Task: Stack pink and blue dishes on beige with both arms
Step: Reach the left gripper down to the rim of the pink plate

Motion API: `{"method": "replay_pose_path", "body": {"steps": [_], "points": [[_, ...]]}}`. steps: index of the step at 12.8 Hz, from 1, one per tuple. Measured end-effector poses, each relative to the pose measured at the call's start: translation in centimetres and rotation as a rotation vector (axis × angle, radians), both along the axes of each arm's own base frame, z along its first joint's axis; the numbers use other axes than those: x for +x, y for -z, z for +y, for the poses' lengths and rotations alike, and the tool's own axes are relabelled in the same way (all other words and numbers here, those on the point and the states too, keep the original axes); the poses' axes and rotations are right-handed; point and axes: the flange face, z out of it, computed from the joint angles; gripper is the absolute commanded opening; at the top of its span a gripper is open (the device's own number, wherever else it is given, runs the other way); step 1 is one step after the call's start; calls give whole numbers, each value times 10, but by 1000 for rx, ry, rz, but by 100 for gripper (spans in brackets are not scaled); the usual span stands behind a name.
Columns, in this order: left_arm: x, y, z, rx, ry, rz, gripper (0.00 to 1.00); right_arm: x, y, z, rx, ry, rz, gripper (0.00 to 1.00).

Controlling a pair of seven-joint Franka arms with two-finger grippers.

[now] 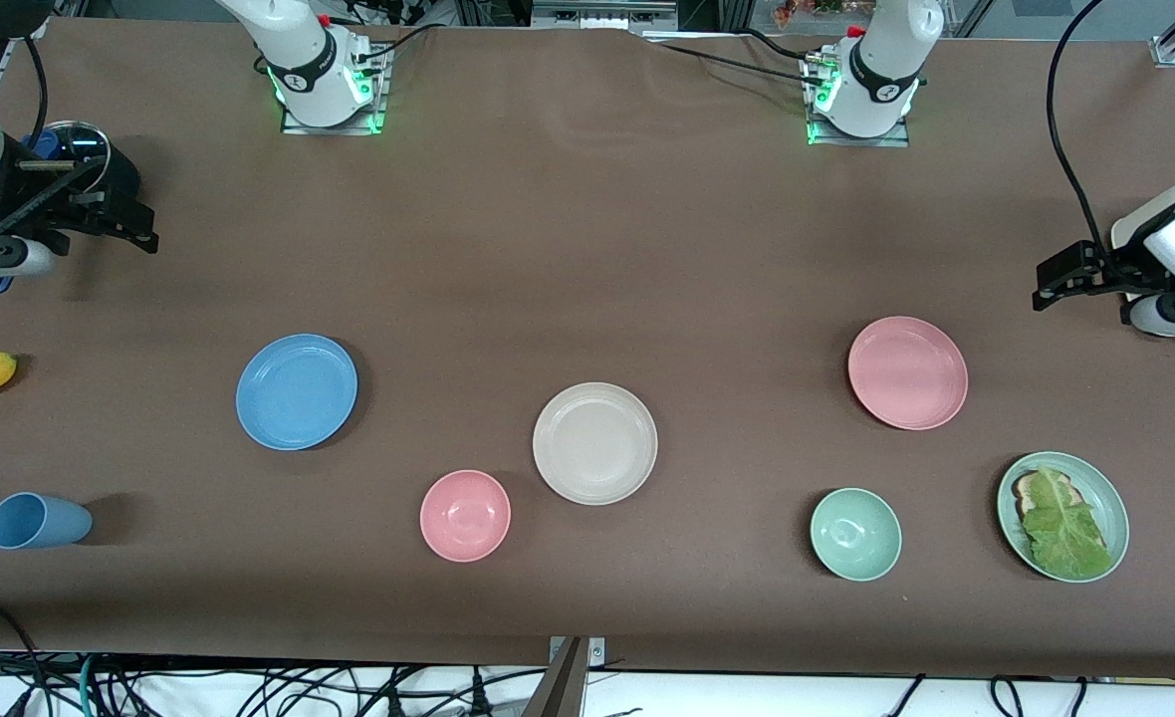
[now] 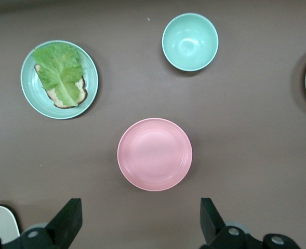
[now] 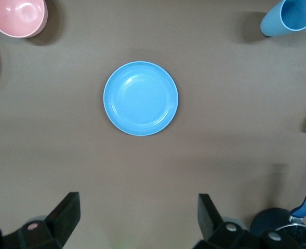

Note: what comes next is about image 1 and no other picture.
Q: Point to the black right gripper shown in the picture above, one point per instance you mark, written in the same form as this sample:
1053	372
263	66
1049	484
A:
110	179

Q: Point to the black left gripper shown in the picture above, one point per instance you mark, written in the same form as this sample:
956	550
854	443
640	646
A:
1111	266

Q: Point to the pink shallow plate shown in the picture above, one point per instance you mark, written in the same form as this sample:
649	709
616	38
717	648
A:
907	373

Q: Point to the blue shallow plate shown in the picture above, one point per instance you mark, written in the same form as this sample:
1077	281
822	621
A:
296	391

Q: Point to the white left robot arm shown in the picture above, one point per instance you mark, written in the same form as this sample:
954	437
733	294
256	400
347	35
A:
891	50

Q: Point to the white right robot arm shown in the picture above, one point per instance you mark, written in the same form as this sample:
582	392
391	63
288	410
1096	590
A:
299	50

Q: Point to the toast bread slice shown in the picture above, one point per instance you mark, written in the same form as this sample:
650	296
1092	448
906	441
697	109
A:
1023	488

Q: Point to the green plate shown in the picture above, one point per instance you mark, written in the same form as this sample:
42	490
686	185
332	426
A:
1102	495

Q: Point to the green lettuce leaf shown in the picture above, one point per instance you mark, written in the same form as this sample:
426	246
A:
1060	528

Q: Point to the blue plastic cup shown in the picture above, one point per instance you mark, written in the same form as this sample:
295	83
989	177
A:
40	521

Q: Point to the green deep bowl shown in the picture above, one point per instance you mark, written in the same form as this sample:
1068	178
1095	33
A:
855	534

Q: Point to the pink deep bowl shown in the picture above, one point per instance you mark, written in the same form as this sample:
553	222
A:
465	516

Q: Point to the brown table cover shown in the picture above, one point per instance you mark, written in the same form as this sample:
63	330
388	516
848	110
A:
587	249

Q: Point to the beige shallow plate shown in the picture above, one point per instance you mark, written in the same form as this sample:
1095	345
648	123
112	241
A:
594	443

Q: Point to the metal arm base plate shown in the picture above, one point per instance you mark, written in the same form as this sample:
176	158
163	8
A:
334	129
861	142

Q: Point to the small metal edge bracket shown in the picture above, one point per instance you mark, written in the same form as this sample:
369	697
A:
597	650

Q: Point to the dark metal post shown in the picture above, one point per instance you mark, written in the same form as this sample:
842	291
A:
558	687

